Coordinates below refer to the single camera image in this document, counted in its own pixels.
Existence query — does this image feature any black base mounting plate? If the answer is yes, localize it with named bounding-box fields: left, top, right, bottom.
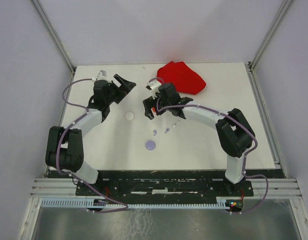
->
left=76, top=170, right=254, bottom=205

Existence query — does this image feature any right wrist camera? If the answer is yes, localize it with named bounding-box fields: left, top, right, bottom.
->
left=146, top=80, right=162, bottom=91

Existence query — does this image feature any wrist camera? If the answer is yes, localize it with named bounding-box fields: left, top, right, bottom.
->
left=146, top=80, right=162, bottom=91
left=92, top=70, right=109, bottom=82

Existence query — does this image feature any red cloth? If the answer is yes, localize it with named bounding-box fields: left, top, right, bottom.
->
left=156, top=61, right=207, bottom=95

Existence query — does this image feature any left aluminium frame post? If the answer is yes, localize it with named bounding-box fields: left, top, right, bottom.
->
left=30, top=0, right=76, bottom=73

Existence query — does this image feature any aluminium frame rail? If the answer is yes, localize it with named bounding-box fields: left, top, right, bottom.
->
left=30, top=178, right=301, bottom=199

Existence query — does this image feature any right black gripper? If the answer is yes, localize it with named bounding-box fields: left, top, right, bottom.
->
left=142, top=93, right=171, bottom=121

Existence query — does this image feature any right aluminium frame post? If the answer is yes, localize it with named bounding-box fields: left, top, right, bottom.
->
left=249, top=0, right=294, bottom=71

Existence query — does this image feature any white cable duct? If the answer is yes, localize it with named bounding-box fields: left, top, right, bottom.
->
left=40, top=196, right=232, bottom=209

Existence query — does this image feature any aluminium frame post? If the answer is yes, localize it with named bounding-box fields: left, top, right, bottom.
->
left=30, top=0, right=76, bottom=73
left=249, top=0, right=294, bottom=71

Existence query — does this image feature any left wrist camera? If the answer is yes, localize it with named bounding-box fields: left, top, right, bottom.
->
left=92, top=70, right=109, bottom=82

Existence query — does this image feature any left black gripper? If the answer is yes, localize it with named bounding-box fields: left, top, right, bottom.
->
left=106, top=74, right=136, bottom=105

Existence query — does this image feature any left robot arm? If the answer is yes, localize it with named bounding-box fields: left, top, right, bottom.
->
left=45, top=70, right=136, bottom=195

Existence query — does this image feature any white earbud charging case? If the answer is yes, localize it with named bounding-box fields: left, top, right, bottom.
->
left=125, top=112, right=135, bottom=121

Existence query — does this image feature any purple earbud charging case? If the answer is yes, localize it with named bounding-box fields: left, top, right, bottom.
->
left=145, top=140, right=156, bottom=151

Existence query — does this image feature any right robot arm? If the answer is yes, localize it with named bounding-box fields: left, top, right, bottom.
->
left=143, top=79, right=258, bottom=196

